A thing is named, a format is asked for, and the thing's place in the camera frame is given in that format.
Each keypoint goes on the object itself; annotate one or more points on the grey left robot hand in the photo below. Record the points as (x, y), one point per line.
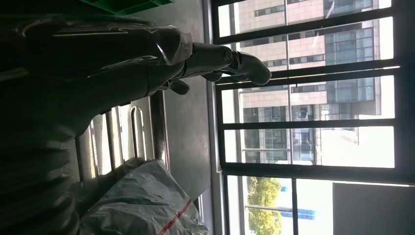
(97, 71)

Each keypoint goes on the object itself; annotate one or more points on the grey plastic mailer package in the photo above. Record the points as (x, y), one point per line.
(142, 201)

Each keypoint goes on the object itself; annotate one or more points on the white electronic scale steel tray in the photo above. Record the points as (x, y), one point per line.
(126, 136)

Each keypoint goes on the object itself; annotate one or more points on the green plastic crate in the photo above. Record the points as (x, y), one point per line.
(129, 5)

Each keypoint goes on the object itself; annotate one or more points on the brick and glass building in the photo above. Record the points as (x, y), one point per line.
(308, 97)

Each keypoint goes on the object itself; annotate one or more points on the green tree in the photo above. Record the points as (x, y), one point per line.
(264, 207)

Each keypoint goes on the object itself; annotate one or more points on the dark flat panel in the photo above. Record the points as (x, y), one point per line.
(373, 211)

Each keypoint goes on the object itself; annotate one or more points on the black window frame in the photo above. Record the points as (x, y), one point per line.
(308, 172)

